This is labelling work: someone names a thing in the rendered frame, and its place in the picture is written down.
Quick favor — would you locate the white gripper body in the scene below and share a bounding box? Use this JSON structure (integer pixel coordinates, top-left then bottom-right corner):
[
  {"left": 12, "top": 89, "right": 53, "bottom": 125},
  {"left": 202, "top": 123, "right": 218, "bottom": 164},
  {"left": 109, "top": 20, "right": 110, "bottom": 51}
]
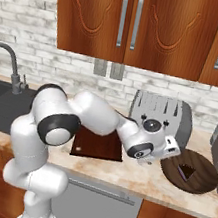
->
[{"left": 136, "top": 152, "right": 163, "bottom": 169}]

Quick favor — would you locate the dark cake slice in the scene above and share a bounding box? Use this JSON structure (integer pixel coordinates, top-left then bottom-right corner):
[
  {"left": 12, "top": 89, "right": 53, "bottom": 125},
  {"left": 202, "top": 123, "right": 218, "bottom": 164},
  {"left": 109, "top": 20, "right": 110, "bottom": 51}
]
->
[{"left": 175, "top": 162, "right": 196, "bottom": 184}]

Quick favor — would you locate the dark brown square tray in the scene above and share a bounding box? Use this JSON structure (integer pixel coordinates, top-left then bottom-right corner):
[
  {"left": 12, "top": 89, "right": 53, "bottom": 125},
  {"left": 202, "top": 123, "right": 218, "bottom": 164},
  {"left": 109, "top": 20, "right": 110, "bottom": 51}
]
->
[{"left": 68, "top": 122, "right": 128, "bottom": 165}]

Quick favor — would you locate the dark wooden bowl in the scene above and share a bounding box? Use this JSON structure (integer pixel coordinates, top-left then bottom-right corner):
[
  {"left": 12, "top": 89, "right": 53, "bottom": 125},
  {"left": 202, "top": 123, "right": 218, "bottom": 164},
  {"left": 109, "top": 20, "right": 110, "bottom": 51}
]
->
[{"left": 155, "top": 144, "right": 218, "bottom": 199}]

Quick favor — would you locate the silver toaster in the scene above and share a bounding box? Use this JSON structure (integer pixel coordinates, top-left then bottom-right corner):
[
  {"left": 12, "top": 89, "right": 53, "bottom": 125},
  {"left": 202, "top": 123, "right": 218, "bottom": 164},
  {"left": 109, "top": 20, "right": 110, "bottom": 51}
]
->
[{"left": 123, "top": 88, "right": 199, "bottom": 153}]

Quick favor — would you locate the grey dishwasher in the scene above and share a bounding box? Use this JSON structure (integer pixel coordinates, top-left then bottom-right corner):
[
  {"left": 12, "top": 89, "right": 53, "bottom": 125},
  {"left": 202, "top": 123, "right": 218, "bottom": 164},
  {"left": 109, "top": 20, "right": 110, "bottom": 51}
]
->
[{"left": 47, "top": 172, "right": 146, "bottom": 218}]

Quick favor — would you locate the dark grey sink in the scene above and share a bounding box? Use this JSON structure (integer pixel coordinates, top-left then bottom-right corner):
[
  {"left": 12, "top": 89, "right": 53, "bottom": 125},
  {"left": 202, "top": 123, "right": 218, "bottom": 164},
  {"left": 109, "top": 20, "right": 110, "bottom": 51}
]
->
[{"left": 0, "top": 78, "right": 88, "bottom": 147}]

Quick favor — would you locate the grey curved tap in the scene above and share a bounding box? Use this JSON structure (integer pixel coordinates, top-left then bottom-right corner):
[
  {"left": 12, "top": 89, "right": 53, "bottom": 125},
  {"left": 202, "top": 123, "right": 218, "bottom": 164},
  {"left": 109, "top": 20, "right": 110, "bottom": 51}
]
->
[{"left": 0, "top": 41, "right": 36, "bottom": 98}]

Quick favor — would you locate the silver dishwasher handle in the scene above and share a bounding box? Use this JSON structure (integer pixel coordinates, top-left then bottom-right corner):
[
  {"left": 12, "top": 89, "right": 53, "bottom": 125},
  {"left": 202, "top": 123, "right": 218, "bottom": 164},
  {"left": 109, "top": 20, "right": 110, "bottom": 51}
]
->
[{"left": 65, "top": 177, "right": 138, "bottom": 207}]

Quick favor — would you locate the grey wall socket plate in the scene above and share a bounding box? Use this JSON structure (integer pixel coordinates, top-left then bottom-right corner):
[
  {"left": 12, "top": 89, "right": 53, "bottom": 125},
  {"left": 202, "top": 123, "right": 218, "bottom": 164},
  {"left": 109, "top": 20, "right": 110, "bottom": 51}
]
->
[
  {"left": 108, "top": 61, "right": 126, "bottom": 82},
  {"left": 92, "top": 57, "right": 109, "bottom": 78}
]

